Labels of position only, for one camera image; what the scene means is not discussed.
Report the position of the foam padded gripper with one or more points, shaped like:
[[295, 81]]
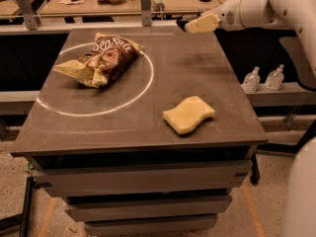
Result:
[[228, 14]]

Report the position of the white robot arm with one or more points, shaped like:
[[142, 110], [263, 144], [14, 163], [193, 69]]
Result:
[[300, 16]]

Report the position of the white power strip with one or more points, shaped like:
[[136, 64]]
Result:
[[157, 5]]

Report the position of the left clear sanitizer bottle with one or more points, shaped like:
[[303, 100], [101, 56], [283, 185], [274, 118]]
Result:
[[251, 81]]

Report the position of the clear sanitizer bottle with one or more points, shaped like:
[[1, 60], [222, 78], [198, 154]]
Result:
[[275, 78], [251, 81]]

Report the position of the right clear sanitizer bottle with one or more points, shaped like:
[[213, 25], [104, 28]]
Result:
[[275, 78]]

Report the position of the yellow wavy sponge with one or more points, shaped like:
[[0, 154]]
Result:
[[188, 114]]

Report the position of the brown sea salt chip bag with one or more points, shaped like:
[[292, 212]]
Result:
[[109, 56]]

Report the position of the grey drawer cabinet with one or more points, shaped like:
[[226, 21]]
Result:
[[144, 191]]

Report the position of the middle metal bracket post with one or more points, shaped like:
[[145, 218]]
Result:
[[145, 12]]

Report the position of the metal bracket post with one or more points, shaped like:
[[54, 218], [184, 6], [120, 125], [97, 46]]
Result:
[[31, 19], [145, 12]]

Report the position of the left metal bracket post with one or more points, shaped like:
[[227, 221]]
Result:
[[31, 19]]

